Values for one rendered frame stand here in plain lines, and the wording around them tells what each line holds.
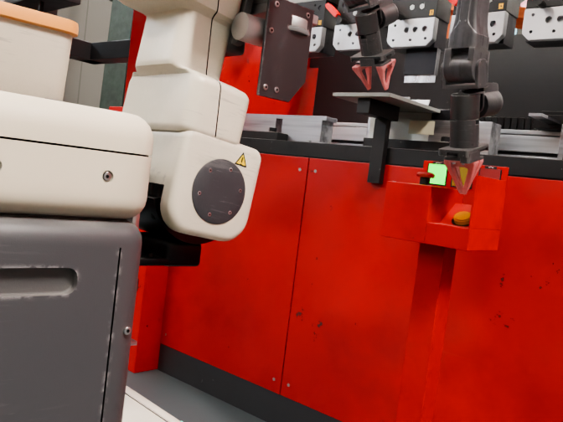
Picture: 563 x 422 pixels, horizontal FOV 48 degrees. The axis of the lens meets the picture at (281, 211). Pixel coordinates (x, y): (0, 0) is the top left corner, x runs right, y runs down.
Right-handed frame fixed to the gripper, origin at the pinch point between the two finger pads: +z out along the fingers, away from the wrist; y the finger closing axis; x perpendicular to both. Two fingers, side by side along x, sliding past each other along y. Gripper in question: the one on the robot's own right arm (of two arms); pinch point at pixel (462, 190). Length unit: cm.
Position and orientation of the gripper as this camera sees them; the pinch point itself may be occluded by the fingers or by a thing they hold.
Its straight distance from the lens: 136.2
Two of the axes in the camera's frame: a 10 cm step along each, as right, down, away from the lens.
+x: -7.6, -1.3, 6.4
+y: 6.5, -2.2, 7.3
